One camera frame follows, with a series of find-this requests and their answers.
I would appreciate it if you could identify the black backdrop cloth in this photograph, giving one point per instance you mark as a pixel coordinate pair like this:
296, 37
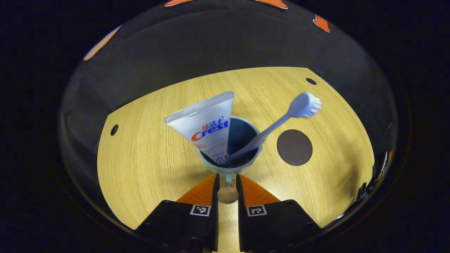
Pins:
211, 42

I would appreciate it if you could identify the dark brown round coaster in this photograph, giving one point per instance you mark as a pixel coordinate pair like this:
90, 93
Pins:
294, 147

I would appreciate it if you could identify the white toothpaste tube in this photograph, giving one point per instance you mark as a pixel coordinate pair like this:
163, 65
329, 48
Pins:
204, 123

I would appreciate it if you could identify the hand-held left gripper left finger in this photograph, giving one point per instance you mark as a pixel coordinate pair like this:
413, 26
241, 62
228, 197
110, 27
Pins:
182, 228

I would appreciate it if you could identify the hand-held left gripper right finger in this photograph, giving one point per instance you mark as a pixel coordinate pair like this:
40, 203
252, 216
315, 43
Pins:
277, 228

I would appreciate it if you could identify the white toothbrush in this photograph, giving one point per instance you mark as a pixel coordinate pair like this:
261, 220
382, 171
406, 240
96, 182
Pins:
302, 105

